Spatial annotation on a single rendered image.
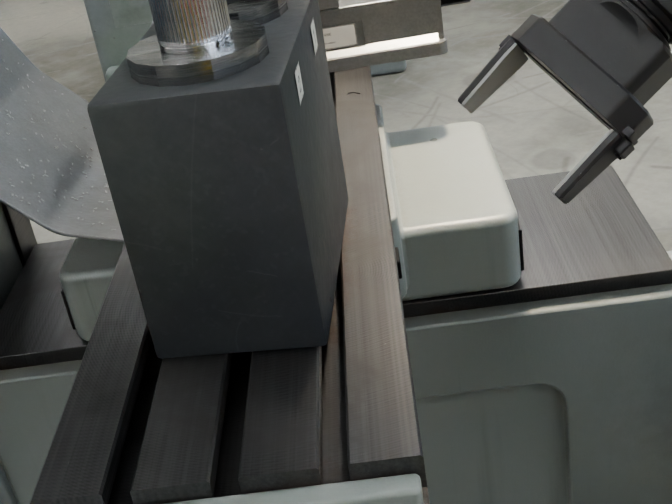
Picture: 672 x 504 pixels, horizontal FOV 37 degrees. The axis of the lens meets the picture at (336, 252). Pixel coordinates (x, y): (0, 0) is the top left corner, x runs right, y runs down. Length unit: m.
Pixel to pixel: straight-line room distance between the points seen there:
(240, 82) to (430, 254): 0.49
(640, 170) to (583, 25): 2.37
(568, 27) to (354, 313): 0.26
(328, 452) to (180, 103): 0.23
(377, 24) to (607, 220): 0.35
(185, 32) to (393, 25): 0.59
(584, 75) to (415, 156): 0.50
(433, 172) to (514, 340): 0.21
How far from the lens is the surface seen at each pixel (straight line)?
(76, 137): 1.23
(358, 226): 0.81
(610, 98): 0.72
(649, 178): 3.05
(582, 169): 0.73
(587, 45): 0.74
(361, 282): 0.73
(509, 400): 1.16
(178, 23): 0.62
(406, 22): 1.19
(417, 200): 1.09
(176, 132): 0.61
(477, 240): 1.04
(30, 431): 1.20
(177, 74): 0.61
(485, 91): 0.78
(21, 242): 1.36
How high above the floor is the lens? 1.33
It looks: 29 degrees down
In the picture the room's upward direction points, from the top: 9 degrees counter-clockwise
